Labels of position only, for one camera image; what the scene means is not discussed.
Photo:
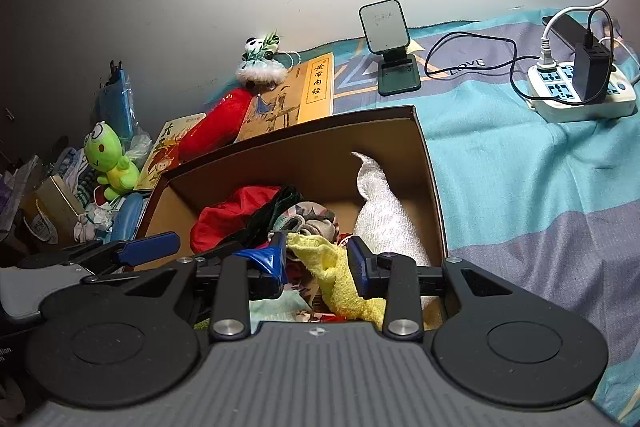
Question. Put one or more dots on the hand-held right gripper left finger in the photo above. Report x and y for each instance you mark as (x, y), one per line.
(272, 264)

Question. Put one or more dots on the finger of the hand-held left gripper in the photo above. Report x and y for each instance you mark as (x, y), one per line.
(150, 247)
(110, 278)

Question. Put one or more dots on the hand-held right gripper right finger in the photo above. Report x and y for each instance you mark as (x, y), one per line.
(357, 267)

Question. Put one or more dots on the yellow towel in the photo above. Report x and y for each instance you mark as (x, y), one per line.
(335, 287)

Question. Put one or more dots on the white towel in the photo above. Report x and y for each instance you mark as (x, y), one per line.
(385, 217)

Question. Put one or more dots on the red cloth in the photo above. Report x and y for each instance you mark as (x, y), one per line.
(225, 222)

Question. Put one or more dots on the brown cardboard box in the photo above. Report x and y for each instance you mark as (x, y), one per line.
(300, 147)

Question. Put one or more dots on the blue glasses case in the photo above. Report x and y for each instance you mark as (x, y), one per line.
(127, 217)

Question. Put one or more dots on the colourful printed cloth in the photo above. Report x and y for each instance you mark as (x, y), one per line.
(300, 302)

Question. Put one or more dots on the dark green cloth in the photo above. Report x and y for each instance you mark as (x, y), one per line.
(277, 207)

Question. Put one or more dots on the grey patterned sock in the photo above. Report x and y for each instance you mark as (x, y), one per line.
(310, 219)

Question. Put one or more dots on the crumpled white tissue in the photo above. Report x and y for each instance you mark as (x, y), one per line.
(95, 219)

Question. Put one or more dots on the small brown paper box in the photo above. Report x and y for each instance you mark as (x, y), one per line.
(52, 207)

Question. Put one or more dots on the orange cartoon book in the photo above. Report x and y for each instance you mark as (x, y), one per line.
(160, 157)

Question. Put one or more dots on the striped cloth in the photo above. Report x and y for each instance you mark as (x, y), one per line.
(80, 177)

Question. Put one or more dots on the green frog plush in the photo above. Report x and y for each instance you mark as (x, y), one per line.
(107, 157)

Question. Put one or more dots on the clear plastic bag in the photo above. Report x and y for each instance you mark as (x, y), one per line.
(140, 144)

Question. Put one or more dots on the red plush toy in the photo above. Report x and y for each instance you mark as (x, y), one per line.
(215, 127)

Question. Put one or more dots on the blue plastic bag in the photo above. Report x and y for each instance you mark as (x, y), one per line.
(115, 107)

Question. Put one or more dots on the yellow illustrated book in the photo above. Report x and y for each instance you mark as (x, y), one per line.
(305, 99)

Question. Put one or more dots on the teal and grey bed sheet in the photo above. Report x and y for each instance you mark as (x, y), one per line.
(525, 207)

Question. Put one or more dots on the panda plush toy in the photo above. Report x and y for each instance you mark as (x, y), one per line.
(260, 64)

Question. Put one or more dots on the green phone stand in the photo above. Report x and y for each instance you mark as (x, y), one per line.
(385, 32)

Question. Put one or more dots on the white power strip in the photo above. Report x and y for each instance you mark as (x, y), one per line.
(555, 99)

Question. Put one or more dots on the black charger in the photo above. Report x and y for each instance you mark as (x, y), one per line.
(591, 74)

